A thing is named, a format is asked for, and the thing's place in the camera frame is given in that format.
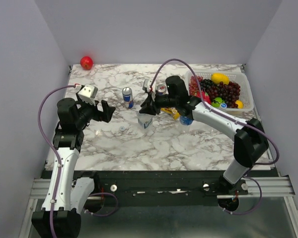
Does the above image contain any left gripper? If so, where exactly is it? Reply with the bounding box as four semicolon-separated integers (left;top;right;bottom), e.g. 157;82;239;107
75;91;116;128

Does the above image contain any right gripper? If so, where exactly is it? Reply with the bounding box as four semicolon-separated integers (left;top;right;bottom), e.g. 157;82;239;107
139;89;178;117

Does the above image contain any small clear labelled bottle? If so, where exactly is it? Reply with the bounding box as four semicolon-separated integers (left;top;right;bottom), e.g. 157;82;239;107
137;113;153;129

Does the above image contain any blue label plastic bottle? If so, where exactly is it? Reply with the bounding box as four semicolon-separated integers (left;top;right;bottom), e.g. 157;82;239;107
179;116;193;126

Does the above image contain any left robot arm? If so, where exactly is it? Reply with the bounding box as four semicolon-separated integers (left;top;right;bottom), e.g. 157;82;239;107
32;98;116;238

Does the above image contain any right blue energy drink can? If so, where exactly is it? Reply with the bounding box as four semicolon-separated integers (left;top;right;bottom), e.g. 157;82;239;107
156;84;167;95

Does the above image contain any blue energy drink can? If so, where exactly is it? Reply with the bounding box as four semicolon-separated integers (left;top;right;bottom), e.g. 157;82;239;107
122;87;134;109
156;84;167;95

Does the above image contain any left blue energy drink can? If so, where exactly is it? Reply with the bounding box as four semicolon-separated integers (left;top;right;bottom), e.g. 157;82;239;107
122;87;134;109

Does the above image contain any yellow snack packet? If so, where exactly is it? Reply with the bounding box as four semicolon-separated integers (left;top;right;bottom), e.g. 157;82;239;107
161;108;180;120

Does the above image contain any red grape bunch left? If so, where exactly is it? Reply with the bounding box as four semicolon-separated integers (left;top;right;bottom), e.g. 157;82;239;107
189;75;203;96

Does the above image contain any red apple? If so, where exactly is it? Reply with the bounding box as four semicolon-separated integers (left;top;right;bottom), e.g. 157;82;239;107
80;56;93;70

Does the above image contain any red dragon fruit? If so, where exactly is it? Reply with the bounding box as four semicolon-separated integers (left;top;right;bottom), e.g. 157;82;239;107
192;90;211;104

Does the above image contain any black grape bunch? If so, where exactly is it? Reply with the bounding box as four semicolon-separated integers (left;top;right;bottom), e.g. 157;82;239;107
199;79;218;96

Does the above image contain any green toy fruit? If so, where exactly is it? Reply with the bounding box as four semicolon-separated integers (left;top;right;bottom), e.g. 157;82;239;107
211;97;225;108

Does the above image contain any yellow mango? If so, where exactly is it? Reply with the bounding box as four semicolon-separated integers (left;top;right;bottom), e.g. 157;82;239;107
211;73;230;85

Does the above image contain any dark red grape bunch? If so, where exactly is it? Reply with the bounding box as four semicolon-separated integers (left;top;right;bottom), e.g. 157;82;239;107
215;81;241;109

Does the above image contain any small yellow lemon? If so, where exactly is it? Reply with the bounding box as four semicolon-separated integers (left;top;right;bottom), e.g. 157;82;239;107
235;100;244;109

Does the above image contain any white plastic basket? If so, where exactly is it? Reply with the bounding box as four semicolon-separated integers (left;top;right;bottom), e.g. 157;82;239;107
184;71;254;114

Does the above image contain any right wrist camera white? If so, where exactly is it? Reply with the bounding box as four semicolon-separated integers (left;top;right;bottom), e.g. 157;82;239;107
142;79;154;93

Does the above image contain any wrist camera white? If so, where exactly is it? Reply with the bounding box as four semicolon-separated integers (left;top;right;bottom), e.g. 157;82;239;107
78;84;98;106
142;79;154;93

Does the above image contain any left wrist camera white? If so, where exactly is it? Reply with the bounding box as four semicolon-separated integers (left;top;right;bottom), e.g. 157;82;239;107
78;84;98;106

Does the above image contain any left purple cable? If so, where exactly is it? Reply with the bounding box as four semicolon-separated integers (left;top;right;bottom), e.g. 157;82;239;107
37;84;119;238

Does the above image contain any purple cable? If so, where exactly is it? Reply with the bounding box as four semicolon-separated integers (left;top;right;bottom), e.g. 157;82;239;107
149;58;280;215
37;84;119;238

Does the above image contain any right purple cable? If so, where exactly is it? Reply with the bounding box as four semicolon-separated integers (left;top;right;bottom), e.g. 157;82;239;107
149;58;280;215

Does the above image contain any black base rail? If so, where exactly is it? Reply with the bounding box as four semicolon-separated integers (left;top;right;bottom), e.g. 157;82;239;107
73;171;248;207

